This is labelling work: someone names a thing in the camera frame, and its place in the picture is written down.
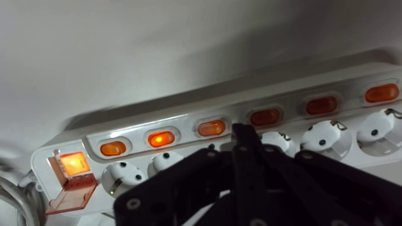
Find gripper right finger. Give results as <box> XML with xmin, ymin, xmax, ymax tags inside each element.
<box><xmin>244</xmin><ymin>124</ymin><xmax>402</xmax><ymax>226</ymax></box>

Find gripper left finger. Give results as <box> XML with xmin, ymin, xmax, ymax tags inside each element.
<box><xmin>114</xmin><ymin>123</ymin><xmax>252</xmax><ymax>226</ymax></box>

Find white power strip orange switches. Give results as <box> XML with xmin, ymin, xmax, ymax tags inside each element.
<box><xmin>30</xmin><ymin>62</ymin><xmax>402</xmax><ymax>218</ymax></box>

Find white cable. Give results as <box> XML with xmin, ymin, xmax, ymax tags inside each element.
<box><xmin>0</xmin><ymin>171</ymin><xmax>43</xmax><ymax>226</ymax></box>

